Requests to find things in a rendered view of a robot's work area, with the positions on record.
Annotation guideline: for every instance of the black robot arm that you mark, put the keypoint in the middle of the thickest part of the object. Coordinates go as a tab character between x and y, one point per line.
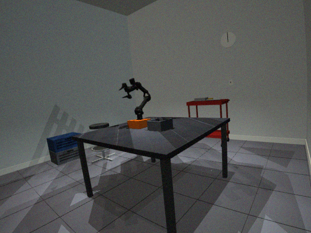
138	109

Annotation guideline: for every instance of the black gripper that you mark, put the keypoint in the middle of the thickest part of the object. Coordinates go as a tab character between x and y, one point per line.
129	89

